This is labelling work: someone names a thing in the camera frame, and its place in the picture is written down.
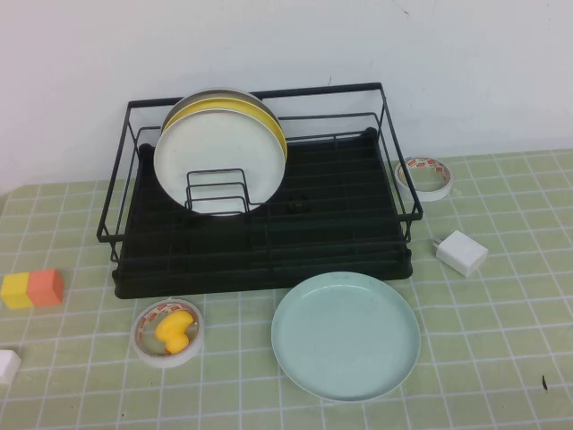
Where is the white foam block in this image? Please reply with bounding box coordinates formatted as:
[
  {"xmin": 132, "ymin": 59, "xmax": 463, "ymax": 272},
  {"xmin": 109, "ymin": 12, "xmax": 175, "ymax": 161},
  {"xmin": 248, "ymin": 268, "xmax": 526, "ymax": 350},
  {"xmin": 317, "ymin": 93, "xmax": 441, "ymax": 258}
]
[{"xmin": 0, "ymin": 348, "xmax": 22, "ymax": 386}]

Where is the white tape roll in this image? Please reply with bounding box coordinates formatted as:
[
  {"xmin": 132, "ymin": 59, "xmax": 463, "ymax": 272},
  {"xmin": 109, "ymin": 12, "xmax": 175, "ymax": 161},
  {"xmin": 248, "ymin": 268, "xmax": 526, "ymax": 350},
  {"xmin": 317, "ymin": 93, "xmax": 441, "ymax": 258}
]
[
  {"xmin": 132, "ymin": 298, "xmax": 205, "ymax": 369},
  {"xmin": 393, "ymin": 155, "xmax": 456, "ymax": 202}
]

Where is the yellow rubber duck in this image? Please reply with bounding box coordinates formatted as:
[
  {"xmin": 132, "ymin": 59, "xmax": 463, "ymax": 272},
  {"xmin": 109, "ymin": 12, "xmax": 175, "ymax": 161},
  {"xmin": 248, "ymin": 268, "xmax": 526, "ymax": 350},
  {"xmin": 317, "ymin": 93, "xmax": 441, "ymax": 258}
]
[{"xmin": 154, "ymin": 311, "xmax": 194, "ymax": 355}]

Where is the green grid tablecloth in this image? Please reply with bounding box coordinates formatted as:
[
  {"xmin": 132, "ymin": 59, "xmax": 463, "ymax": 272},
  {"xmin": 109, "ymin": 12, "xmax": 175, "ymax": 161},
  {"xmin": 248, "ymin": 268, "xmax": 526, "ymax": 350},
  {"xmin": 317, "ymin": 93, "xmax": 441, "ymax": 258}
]
[{"xmin": 0, "ymin": 147, "xmax": 573, "ymax": 430}]

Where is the black wire dish rack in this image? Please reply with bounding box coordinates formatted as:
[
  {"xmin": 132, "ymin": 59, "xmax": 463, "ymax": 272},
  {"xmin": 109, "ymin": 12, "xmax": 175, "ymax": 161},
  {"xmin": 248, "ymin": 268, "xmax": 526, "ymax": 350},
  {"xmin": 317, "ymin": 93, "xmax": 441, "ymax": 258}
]
[{"xmin": 96, "ymin": 82, "xmax": 424, "ymax": 270}]

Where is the black plastic drip tray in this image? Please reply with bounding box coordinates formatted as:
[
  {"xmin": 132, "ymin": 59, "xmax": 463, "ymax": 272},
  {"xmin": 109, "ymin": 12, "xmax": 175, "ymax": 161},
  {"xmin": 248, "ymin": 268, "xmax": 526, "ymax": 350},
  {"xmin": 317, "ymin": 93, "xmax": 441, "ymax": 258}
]
[{"xmin": 112, "ymin": 127, "xmax": 414, "ymax": 300}]

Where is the yellow plate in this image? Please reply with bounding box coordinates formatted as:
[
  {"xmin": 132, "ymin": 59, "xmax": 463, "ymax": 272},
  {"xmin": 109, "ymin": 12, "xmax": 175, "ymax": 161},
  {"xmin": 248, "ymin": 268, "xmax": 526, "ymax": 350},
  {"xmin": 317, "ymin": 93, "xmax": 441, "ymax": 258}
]
[{"xmin": 161, "ymin": 96, "xmax": 288, "ymax": 156}]

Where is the white USB charger plug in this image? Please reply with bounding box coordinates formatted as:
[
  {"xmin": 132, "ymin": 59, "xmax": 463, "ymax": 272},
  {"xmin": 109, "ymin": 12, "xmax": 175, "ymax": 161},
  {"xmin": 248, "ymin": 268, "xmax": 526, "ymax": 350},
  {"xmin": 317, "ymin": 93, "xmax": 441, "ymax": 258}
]
[{"xmin": 431, "ymin": 229, "xmax": 489, "ymax": 278}]

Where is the orange cube block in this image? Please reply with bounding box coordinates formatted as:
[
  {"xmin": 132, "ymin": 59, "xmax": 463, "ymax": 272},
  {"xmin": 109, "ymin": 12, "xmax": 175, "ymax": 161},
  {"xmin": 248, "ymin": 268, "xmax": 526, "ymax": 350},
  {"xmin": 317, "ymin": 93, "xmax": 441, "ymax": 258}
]
[{"xmin": 25, "ymin": 267, "xmax": 64, "ymax": 308}]

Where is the light blue-green plate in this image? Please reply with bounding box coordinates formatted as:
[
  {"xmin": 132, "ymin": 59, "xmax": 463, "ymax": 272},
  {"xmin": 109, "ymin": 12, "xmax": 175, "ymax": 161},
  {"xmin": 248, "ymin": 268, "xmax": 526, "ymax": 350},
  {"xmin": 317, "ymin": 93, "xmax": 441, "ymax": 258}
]
[{"xmin": 270, "ymin": 270, "xmax": 422, "ymax": 401}]

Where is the grey plate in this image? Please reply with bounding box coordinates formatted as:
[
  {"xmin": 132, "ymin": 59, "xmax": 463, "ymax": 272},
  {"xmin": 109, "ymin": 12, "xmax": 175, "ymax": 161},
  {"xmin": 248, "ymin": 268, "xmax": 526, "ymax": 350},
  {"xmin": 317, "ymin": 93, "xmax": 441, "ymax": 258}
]
[{"xmin": 159, "ymin": 87, "xmax": 269, "ymax": 135}]

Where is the yellow cube block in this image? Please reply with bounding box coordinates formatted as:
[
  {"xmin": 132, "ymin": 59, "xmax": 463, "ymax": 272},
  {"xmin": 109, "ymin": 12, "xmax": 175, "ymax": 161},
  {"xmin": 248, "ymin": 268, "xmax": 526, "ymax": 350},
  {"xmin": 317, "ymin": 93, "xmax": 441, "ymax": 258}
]
[{"xmin": 0, "ymin": 272, "xmax": 35, "ymax": 310}]

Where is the cream white plate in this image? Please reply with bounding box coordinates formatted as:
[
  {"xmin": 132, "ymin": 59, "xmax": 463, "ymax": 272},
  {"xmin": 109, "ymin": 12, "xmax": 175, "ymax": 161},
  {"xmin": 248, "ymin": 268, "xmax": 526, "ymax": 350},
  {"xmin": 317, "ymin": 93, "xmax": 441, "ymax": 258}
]
[{"xmin": 153, "ymin": 110, "xmax": 287, "ymax": 218}]

